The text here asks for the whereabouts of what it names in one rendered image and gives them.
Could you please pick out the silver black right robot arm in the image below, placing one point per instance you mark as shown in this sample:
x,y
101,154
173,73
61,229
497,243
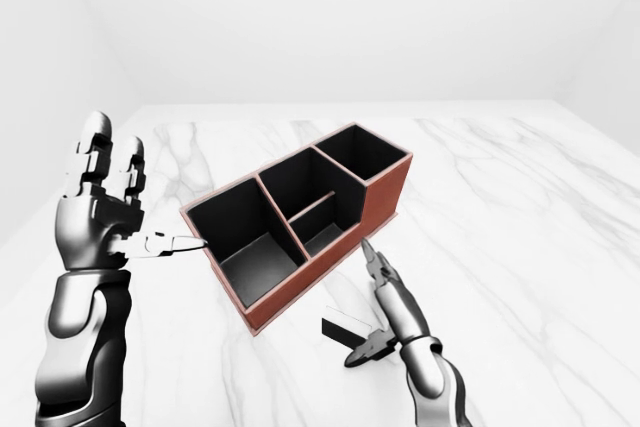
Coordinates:
x,y
437,387

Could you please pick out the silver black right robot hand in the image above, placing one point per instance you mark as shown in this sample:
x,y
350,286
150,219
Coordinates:
x,y
400,307

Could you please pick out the white book with black spine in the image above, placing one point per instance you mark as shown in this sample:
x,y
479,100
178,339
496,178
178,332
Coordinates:
x,y
352,329

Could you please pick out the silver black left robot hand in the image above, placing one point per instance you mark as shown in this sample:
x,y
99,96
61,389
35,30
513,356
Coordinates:
x,y
80,227

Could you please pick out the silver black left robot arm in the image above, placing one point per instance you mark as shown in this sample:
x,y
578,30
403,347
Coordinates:
x,y
82,347

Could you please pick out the red-brown desk caddy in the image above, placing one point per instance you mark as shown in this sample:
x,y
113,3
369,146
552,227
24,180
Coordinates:
x,y
300,217

